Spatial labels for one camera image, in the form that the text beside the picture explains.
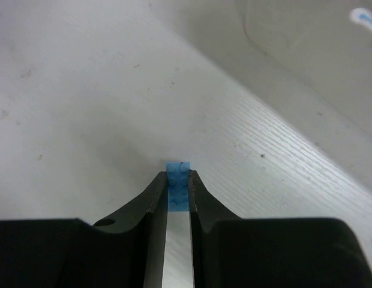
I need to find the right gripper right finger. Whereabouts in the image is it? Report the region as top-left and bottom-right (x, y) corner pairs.
(188, 171), (372, 287)

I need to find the small blue lego brick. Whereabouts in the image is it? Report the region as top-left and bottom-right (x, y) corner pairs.
(349, 8), (372, 32)

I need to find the white three-compartment container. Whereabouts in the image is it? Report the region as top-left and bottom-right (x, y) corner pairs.
(168, 1), (372, 144)

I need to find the light blue lego brick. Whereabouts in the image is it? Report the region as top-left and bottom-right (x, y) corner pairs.
(166, 162), (191, 212)

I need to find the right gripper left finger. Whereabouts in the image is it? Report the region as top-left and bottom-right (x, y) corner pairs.
(0, 172), (167, 287)

